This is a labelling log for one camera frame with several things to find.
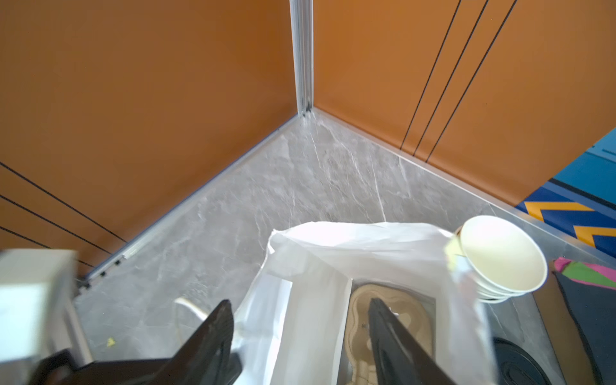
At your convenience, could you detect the stack of paper cups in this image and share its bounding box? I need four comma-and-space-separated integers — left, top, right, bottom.
444, 215, 549, 304

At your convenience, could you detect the pink napkin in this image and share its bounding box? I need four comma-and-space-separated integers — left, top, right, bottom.
552, 257, 616, 285

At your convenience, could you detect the stack of black lids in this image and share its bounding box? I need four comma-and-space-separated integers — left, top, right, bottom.
492, 337, 551, 385

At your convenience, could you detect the dark grey napkin stack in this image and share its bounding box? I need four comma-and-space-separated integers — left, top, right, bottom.
554, 272, 615, 384

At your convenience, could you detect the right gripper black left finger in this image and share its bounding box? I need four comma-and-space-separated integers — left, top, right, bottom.
149, 299, 234, 384

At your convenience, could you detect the green napkin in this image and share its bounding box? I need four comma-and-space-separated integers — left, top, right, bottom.
562, 261, 616, 290

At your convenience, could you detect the beige pulp cup carrier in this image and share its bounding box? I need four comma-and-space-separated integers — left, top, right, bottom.
344, 284, 433, 384

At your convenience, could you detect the patterned paper gift bag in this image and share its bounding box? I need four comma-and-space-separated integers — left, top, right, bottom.
232, 222, 497, 384

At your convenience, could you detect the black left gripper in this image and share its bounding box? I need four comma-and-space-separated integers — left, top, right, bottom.
28, 348, 242, 385

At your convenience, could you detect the brown cardboard napkin tray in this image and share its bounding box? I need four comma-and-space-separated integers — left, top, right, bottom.
533, 271, 595, 385

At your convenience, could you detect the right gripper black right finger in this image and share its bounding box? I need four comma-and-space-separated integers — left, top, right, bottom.
368, 298, 453, 385

